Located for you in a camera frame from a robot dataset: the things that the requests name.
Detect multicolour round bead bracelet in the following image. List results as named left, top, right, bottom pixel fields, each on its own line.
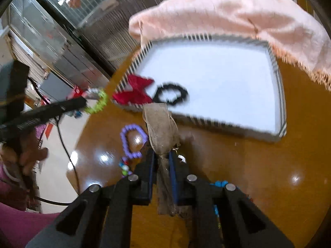
left=118, top=156, right=133, bottom=178

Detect purple bead bracelet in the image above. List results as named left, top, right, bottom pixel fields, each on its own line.
left=119, top=124, right=149, bottom=160

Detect blue bead bracelet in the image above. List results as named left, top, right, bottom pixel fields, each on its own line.
left=210, top=180, right=230, bottom=219

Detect leopard print ribbon bow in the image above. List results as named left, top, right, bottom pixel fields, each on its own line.
left=143, top=103, right=180, bottom=216

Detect green flower bead bracelet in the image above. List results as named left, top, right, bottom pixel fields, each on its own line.
left=82, top=87, right=109, bottom=115

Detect magenta sleeve forearm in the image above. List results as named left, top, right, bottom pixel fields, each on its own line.
left=0, top=165, right=61, bottom=248

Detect person's left hand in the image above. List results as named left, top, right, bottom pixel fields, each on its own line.
left=1, top=130, right=48, bottom=179

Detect black scrunchie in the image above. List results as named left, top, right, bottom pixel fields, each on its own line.
left=153, top=83, right=188, bottom=106

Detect red satin bow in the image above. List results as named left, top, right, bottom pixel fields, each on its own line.
left=112, top=74, right=154, bottom=105

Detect striped white tray box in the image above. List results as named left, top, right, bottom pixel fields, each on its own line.
left=116, top=34, right=287, bottom=141

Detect pink fringed cloth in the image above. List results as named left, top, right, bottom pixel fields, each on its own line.
left=128, top=0, right=330, bottom=89

